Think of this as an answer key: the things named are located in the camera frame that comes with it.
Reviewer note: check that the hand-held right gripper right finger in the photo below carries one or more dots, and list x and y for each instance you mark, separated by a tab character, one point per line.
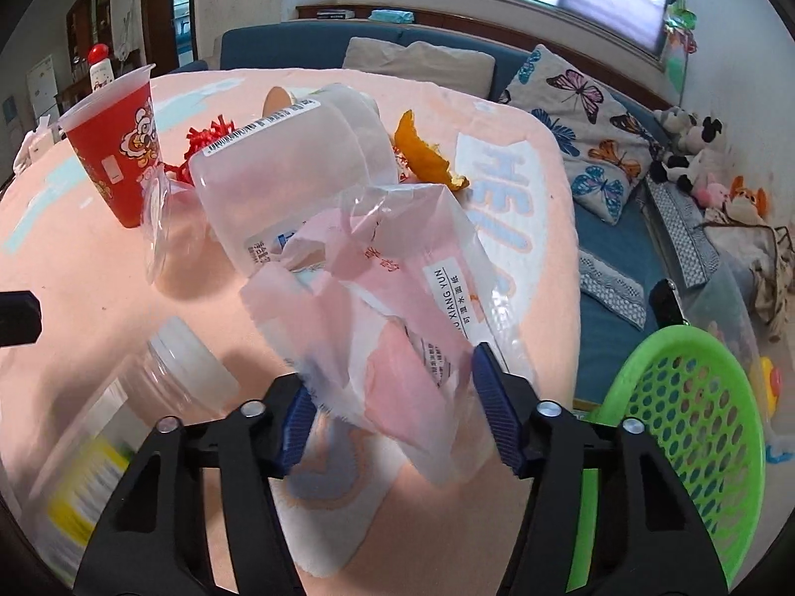
497	410

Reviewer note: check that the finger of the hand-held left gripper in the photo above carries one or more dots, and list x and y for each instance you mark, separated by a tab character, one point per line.
18	316

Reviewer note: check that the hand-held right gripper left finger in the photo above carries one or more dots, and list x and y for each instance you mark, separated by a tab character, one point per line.
297	428

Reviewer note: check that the clear plastic tissue wrapper bag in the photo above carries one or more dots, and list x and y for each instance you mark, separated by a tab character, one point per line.
397	298

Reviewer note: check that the green plastic basket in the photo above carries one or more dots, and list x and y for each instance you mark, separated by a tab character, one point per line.
695	397

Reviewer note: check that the yellow bread piece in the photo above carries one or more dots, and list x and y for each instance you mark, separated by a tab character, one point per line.
422	155

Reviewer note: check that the pink printed blanket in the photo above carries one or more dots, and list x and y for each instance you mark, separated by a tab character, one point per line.
93	273

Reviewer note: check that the clear plastic jar yellow label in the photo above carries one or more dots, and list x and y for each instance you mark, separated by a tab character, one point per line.
180	360

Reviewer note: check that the grey lace cloth strip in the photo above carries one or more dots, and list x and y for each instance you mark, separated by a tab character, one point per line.
612	289

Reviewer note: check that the clear plastic cup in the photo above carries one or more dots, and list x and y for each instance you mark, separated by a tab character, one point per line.
163	230

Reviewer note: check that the white tissue box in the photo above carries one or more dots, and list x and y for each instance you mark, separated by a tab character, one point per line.
40	140

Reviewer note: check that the red printed paper cup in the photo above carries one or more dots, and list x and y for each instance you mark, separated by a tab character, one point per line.
118	149

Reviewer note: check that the black handheld device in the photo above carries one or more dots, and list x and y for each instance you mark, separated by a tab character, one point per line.
667	304

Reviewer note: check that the white refrigerator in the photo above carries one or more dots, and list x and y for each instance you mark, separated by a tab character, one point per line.
42	87

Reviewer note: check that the clear plastic storage box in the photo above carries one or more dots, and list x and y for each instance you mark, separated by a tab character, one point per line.
720	304

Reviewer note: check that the translucent plastic container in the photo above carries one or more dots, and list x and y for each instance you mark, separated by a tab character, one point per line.
279	180

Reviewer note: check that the white bottle red cap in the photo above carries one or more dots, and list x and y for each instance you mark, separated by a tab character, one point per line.
100	71

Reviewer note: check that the grey patterned sofa cover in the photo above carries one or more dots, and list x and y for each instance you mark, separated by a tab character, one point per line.
683	230

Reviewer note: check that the red shredded ribbon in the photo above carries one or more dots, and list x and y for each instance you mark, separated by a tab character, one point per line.
208	133

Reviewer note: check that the yellow duck toy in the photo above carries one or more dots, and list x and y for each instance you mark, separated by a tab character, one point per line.
765	385

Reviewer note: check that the blue plastic toy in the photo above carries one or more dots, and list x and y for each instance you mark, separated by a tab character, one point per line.
776	452

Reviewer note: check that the butterfly print pillow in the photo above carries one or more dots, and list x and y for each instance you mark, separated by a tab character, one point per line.
577	130

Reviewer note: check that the pile of beige cloth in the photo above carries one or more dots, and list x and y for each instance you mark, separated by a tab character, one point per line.
745	242

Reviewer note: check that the wooden cabinet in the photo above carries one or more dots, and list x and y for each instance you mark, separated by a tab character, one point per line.
81	18

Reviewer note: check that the pink plush toy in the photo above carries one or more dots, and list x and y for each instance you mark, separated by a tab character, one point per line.
713	193

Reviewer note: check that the black and white cow plush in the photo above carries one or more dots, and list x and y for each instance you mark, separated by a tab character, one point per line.
689	155

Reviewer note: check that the orange fox plush toy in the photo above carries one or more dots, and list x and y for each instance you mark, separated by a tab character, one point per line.
748	198

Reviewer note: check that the grey husky plush toy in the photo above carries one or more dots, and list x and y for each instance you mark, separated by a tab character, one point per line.
674	121

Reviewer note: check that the beige pillow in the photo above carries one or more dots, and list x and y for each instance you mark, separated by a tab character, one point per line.
422	65

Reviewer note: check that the teal tissue packet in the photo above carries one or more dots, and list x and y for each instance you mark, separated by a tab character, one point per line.
391	16

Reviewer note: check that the dark book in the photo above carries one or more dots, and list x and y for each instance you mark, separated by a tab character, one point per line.
335	13

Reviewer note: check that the colourful pinwheel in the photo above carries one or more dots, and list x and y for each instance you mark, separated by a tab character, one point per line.
680	18

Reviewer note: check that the dark wooden door frame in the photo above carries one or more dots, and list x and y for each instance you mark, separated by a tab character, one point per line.
152	6

